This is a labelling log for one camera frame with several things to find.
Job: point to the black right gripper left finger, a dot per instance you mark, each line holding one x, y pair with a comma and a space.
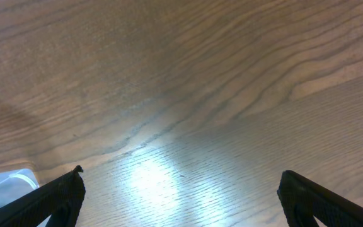
58, 201

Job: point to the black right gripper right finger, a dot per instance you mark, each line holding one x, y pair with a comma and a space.
305, 202

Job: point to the clear plastic container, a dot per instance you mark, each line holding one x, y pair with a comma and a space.
15, 184

